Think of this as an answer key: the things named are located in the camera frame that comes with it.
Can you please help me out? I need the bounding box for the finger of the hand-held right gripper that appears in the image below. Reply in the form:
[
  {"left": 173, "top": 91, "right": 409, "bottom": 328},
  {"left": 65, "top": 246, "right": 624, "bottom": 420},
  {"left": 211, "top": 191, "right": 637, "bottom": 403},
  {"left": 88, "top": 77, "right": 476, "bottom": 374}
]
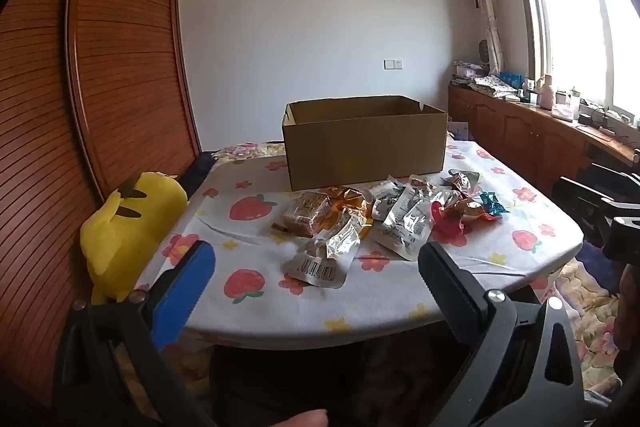
[
  {"left": 558, "top": 176, "right": 626, "bottom": 233},
  {"left": 590, "top": 163, "right": 640, "bottom": 190}
]

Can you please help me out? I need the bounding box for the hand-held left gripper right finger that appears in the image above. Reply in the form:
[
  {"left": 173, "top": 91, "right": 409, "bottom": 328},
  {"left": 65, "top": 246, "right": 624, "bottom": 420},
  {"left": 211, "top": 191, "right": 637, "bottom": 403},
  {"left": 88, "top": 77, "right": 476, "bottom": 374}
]
[{"left": 417, "top": 242, "right": 586, "bottom": 427}]

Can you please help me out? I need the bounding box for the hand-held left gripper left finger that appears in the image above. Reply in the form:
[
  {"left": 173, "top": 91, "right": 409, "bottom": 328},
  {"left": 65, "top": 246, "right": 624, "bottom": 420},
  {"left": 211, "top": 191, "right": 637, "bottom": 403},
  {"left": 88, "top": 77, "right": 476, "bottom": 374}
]
[{"left": 52, "top": 239, "right": 221, "bottom": 427}]

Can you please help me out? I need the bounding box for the red pink snack packet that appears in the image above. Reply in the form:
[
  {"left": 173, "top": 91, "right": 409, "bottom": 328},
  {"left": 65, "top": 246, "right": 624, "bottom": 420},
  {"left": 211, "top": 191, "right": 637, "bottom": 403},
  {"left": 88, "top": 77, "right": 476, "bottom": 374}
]
[{"left": 427, "top": 199, "right": 473, "bottom": 243}]

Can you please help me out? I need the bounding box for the large silver snack packet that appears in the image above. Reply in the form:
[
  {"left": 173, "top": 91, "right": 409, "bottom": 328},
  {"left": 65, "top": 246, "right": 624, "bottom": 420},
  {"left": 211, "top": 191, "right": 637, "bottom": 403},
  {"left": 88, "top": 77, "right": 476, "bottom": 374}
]
[{"left": 372, "top": 184, "right": 436, "bottom": 262}]

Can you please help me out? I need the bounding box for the orange brown snack packet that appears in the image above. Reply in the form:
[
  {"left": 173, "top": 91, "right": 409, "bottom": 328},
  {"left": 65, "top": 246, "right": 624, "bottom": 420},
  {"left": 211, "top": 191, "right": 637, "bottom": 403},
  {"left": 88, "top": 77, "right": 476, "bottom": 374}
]
[{"left": 450, "top": 197, "right": 501, "bottom": 225}]

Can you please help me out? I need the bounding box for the teal snack packet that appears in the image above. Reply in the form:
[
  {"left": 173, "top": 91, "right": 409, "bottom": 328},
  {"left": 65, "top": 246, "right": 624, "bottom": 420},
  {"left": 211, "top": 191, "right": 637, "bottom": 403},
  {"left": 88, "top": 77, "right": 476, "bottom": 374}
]
[{"left": 479, "top": 191, "right": 511, "bottom": 218}]

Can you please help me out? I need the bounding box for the small white snack packet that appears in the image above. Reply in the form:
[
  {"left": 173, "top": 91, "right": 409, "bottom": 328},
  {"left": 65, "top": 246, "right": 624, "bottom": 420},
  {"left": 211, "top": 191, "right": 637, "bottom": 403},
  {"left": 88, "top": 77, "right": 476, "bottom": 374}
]
[{"left": 368, "top": 177, "right": 406, "bottom": 223}]

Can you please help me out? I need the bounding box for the brown cardboard box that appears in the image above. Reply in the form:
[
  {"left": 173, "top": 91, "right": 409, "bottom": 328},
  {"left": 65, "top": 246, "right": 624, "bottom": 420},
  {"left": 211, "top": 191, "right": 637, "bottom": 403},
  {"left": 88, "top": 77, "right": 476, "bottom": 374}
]
[{"left": 281, "top": 95, "right": 448, "bottom": 192}]

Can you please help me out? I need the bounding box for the person's right forearm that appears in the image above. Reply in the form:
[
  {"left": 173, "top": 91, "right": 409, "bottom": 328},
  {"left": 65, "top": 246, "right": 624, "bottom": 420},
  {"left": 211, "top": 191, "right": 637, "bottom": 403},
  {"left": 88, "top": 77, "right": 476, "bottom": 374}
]
[{"left": 612, "top": 264, "right": 640, "bottom": 358}]

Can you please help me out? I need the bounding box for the person's left hand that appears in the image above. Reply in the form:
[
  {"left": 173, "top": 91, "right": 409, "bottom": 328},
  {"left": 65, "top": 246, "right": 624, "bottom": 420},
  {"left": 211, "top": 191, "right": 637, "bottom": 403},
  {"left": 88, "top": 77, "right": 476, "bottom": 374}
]
[{"left": 277, "top": 409, "right": 329, "bottom": 427}]

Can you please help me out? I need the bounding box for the yellow plush toy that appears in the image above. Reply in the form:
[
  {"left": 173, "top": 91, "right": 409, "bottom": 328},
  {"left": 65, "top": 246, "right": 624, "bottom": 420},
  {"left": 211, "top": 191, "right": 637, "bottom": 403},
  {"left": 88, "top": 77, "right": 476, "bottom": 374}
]
[{"left": 80, "top": 171, "right": 190, "bottom": 305}]

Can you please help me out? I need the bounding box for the strawberry print tablecloth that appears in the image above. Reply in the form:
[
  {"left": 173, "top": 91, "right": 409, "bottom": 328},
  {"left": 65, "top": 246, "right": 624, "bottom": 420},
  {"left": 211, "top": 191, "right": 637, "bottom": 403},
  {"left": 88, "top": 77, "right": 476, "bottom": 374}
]
[{"left": 135, "top": 139, "right": 585, "bottom": 350}]

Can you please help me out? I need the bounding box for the floral blanket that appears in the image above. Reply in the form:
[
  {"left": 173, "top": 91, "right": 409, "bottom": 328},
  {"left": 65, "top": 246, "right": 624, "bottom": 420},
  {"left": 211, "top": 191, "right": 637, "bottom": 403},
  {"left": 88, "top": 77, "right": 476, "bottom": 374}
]
[{"left": 120, "top": 141, "right": 638, "bottom": 408}]

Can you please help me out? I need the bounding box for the long wooden cabinet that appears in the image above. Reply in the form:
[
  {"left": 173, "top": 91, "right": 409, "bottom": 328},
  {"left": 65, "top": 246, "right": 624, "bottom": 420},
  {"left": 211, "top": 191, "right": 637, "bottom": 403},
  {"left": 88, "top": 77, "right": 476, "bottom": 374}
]
[{"left": 448, "top": 84, "right": 640, "bottom": 198}]

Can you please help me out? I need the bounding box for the clear packet brown snack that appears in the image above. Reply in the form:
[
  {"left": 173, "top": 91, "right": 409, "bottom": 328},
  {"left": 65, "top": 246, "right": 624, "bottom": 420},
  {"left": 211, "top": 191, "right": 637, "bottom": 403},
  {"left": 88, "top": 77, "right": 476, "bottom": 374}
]
[{"left": 409, "top": 174, "right": 441, "bottom": 198}]

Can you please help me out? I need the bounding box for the small silver packet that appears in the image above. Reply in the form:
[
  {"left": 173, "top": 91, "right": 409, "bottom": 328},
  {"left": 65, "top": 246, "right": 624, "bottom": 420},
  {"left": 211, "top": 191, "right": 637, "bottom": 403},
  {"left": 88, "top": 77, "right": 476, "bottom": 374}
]
[{"left": 442, "top": 169, "right": 481, "bottom": 192}]

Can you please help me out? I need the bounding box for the silver packet brown snack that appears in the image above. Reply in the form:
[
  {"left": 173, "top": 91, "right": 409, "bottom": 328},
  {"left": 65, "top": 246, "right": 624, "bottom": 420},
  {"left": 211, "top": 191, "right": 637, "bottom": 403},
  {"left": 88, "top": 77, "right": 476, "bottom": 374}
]
[{"left": 306, "top": 214, "right": 363, "bottom": 260}]

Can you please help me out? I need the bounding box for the dark blue quilt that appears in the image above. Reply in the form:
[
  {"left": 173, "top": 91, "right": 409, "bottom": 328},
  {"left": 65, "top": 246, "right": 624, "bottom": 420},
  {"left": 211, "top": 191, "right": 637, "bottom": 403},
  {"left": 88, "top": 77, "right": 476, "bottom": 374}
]
[{"left": 180, "top": 152, "right": 221, "bottom": 198}]

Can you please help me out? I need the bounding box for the silver packet with barcode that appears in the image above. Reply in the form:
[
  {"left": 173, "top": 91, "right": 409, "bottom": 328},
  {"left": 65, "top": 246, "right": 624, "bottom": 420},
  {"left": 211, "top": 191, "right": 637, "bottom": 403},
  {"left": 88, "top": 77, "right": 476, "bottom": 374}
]
[{"left": 281, "top": 252, "right": 348, "bottom": 289}]

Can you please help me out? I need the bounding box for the clear bread packet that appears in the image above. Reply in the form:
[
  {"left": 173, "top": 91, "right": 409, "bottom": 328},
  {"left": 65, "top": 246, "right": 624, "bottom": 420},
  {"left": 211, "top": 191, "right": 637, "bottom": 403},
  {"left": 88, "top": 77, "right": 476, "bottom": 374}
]
[{"left": 272, "top": 191, "right": 333, "bottom": 238}]

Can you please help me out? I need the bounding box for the pile of patterned cloth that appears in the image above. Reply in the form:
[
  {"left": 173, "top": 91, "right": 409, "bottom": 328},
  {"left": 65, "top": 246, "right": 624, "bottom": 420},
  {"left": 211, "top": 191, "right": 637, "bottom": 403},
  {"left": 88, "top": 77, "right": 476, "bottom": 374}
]
[{"left": 472, "top": 76, "right": 521, "bottom": 100}]

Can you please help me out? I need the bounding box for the wooden framed window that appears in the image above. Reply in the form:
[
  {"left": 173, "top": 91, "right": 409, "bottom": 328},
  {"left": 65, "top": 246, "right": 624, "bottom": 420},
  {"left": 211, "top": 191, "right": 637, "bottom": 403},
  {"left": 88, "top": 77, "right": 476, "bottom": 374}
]
[{"left": 502, "top": 0, "right": 640, "bottom": 128}]

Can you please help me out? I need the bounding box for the stack of small boxes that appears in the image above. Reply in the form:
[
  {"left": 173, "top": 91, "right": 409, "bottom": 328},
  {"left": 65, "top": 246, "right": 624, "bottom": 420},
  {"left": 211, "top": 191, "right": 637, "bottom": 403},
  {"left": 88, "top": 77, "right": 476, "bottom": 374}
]
[{"left": 452, "top": 61, "right": 488, "bottom": 85}]

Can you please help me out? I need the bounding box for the brown wooden slatted wardrobe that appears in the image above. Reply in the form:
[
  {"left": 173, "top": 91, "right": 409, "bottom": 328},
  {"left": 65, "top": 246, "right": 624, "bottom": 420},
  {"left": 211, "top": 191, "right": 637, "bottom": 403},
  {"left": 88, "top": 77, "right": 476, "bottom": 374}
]
[{"left": 0, "top": 0, "right": 203, "bottom": 408}]

